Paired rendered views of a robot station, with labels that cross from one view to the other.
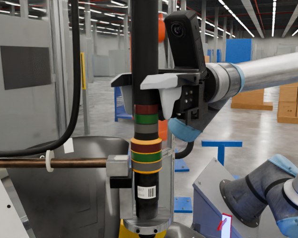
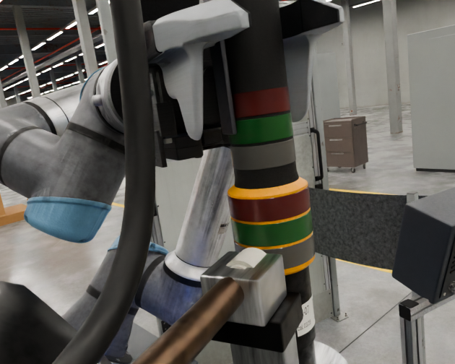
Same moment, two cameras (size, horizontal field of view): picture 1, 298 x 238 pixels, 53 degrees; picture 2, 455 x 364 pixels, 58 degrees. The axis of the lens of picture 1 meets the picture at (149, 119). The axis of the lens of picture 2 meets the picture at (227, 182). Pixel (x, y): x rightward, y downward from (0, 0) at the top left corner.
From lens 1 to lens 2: 0.38 m
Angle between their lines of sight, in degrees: 60
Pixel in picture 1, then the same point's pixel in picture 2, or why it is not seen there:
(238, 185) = (86, 311)
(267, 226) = (139, 349)
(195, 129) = (107, 205)
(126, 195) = (292, 347)
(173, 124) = (55, 213)
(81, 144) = not seen: outside the picture
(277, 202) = (169, 295)
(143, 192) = (309, 314)
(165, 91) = (308, 48)
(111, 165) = (267, 284)
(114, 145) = (2, 306)
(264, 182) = not seen: hidden behind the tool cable
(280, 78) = not seen: hidden behind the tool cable
